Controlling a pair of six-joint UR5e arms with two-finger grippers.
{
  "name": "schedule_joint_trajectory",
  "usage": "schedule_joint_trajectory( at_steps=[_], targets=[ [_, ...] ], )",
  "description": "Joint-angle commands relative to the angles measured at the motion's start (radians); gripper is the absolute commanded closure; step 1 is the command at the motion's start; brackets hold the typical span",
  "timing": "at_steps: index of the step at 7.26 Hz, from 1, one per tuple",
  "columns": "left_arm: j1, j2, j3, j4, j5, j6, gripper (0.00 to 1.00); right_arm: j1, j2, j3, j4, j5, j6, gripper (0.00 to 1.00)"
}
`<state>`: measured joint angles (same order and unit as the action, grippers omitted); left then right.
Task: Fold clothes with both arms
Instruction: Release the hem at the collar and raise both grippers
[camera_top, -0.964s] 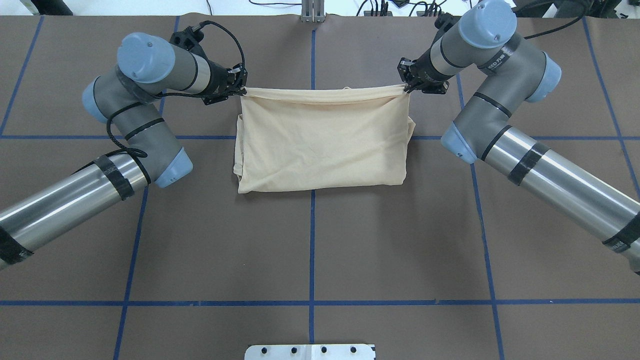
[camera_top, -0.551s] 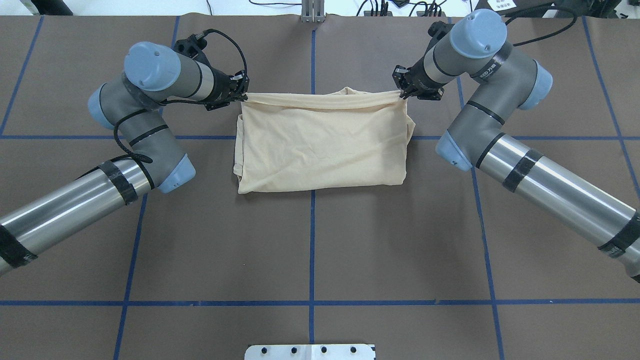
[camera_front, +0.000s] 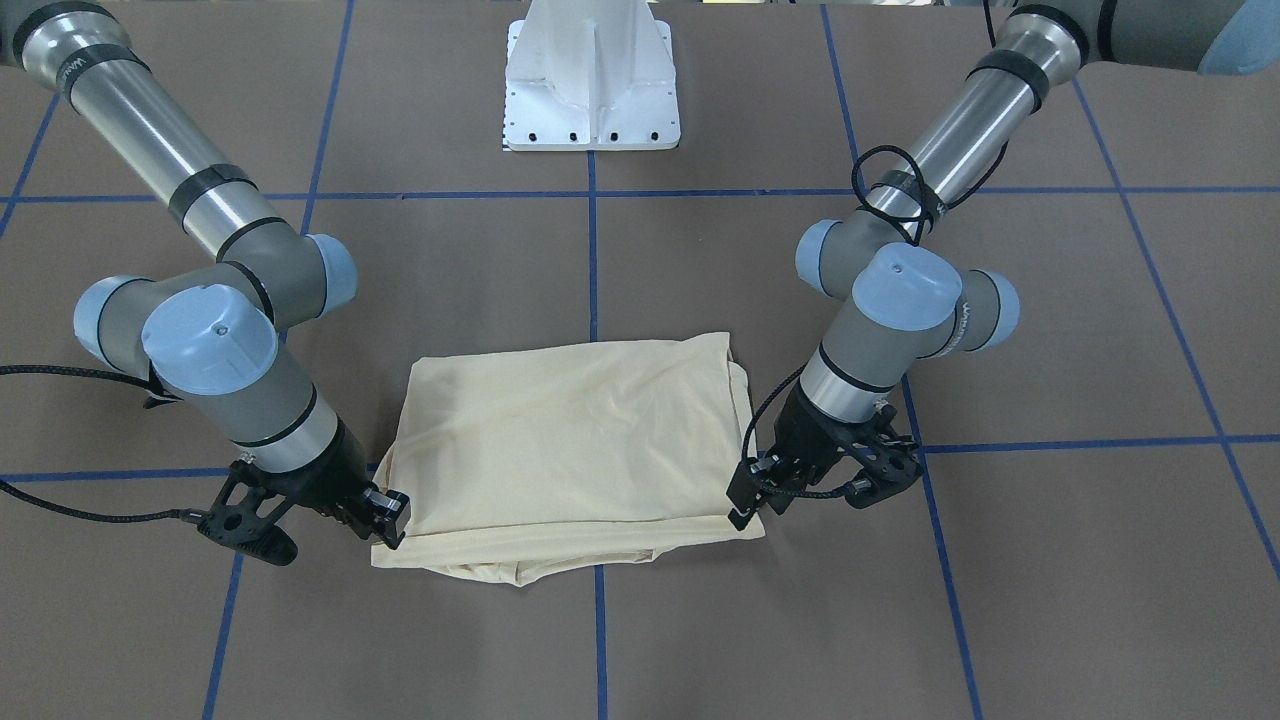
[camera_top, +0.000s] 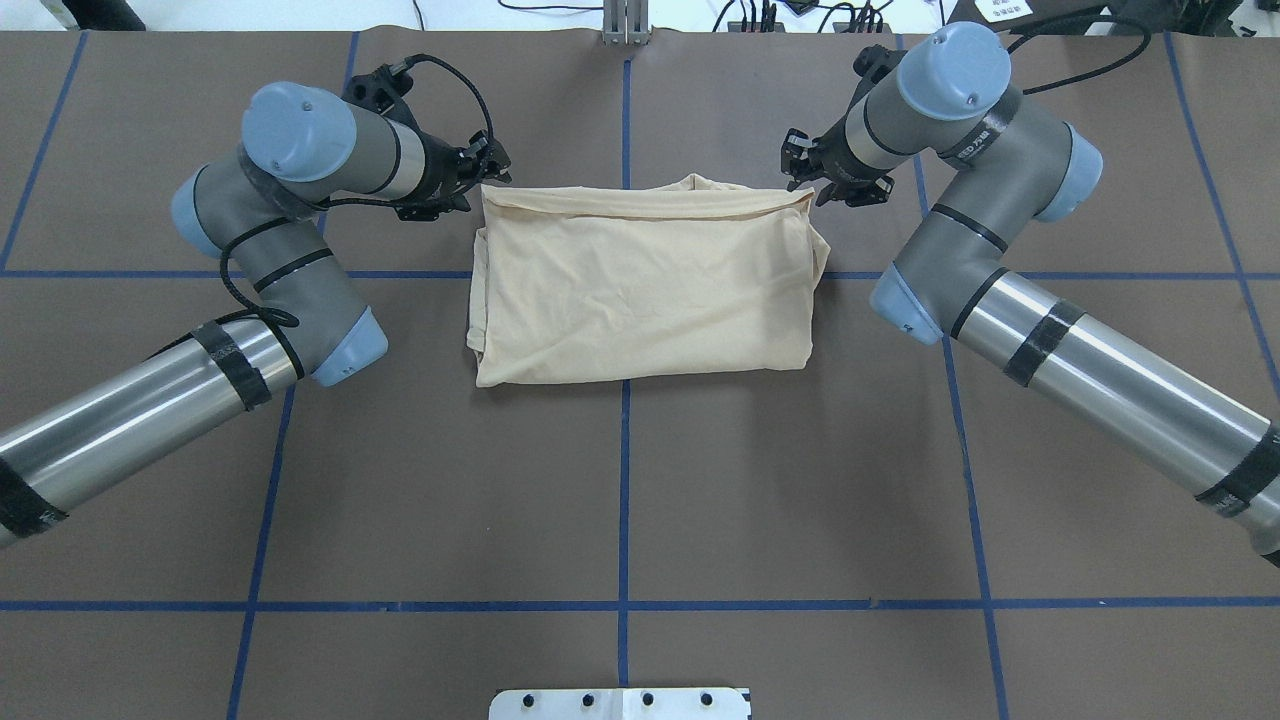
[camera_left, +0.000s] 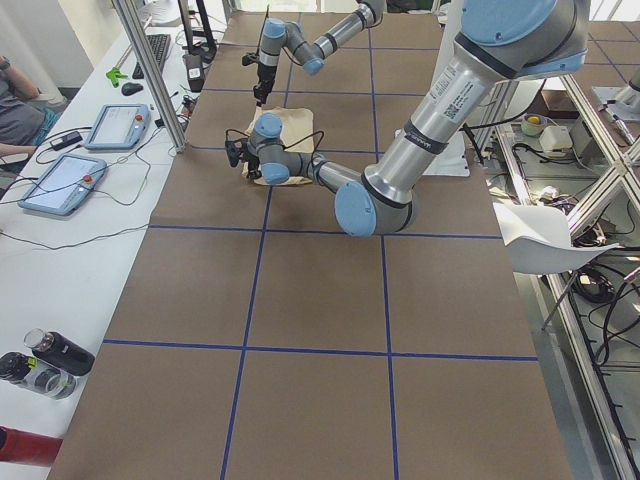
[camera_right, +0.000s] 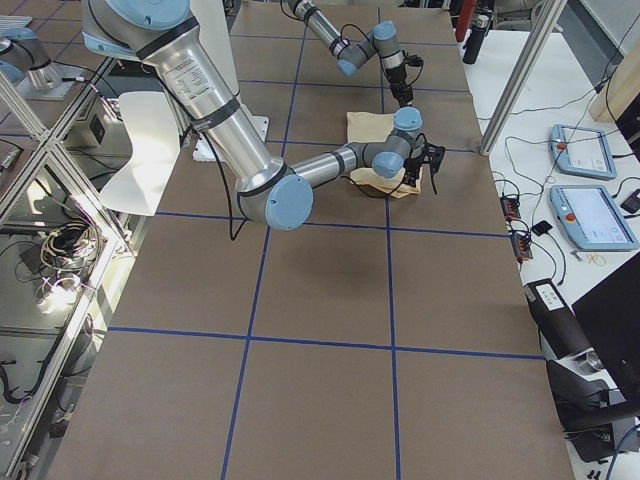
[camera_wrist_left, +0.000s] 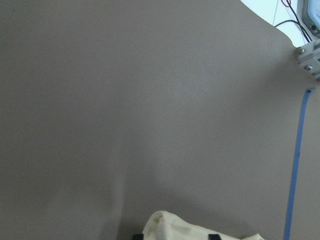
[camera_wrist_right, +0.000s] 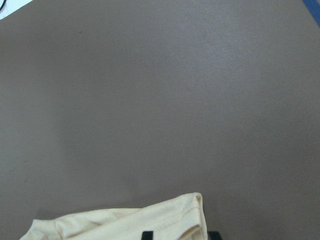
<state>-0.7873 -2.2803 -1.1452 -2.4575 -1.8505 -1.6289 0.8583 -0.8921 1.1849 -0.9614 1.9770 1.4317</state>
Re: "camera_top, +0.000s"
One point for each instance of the cream long-sleeve printed shirt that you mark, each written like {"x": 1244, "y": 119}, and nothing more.
{"x": 578, "y": 285}

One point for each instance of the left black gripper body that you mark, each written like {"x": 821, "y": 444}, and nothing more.
{"x": 441, "y": 173}

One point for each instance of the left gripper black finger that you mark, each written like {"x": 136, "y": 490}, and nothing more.
{"x": 484, "y": 154}
{"x": 491, "y": 174}

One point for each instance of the aluminium frame post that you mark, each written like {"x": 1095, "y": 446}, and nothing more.
{"x": 626, "y": 22}

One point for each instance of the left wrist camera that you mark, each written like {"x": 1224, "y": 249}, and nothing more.
{"x": 382, "y": 91}

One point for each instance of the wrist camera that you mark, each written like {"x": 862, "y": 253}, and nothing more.
{"x": 382, "y": 91}
{"x": 875, "y": 62}

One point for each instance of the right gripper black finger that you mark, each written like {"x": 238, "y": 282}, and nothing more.
{"x": 798, "y": 150}
{"x": 801, "y": 172}

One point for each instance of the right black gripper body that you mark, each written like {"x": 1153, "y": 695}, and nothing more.
{"x": 833, "y": 160}

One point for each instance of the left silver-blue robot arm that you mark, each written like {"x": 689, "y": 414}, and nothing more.
{"x": 302, "y": 151}

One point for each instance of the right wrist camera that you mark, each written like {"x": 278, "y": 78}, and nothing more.
{"x": 875, "y": 62}

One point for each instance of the white mounting plate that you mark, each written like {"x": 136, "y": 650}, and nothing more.
{"x": 623, "y": 703}

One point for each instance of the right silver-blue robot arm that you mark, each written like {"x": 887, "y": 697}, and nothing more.
{"x": 1016, "y": 163}

